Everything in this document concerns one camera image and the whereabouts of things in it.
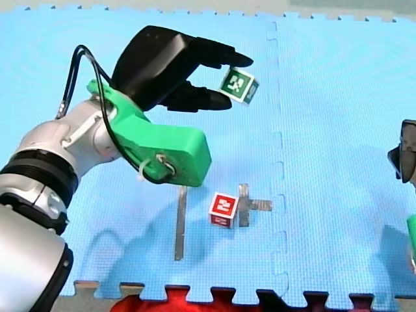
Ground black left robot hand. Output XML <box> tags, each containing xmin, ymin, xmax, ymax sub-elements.
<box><xmin>110</xmin><ymin>25</ymin><xmax>255</xmax><ymax>112</ymax></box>

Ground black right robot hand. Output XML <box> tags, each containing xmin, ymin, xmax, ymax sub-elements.
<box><xmin>387</xmin><ymin>119</ymin><xmax>416</xmax><ymax>185</ymax></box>

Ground green cube white marks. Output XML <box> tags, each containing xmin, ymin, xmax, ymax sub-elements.
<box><xmin>219</xmin><ymin>66</ymin><xmax>261</xmax><ymax>107</ymax></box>

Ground red cube white marks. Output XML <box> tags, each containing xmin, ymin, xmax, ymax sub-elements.
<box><xmin>208</xmin><ymin>192</ymin><xmax>239</xmax><ymax>229</ymax></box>

